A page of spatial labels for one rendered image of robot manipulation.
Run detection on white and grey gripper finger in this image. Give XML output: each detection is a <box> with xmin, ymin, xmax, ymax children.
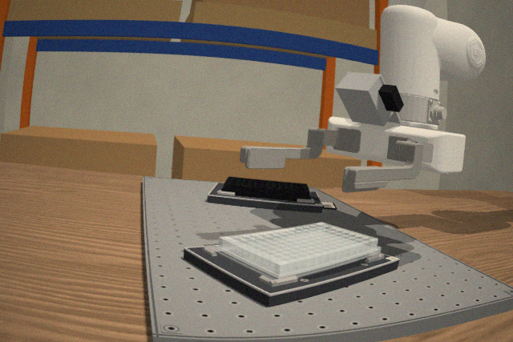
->
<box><xmin>341</xmin><ymin>135</ymin><xmax>423</xmax><ymax>193</ymax></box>
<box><xmin>240</xmin><ymin>127</ymin><xmax>361</xmax><ymax>169</ymax></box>

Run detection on black microplate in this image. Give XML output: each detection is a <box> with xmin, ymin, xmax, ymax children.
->
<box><xmin>221</xmin><ymin>176</ymin><xmax>311</xmax><ymax>201</ymax></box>

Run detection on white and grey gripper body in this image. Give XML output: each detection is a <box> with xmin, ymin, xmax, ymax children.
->
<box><xmin>325</xmin><ymin>117</ymin><xmax>466</xmax><ymax>174</ymax></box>

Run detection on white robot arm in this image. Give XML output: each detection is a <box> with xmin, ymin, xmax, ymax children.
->
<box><xmin>335</xmin><ymin>0</ymin><xmax>486</xmax><ymax>127</ymax></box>

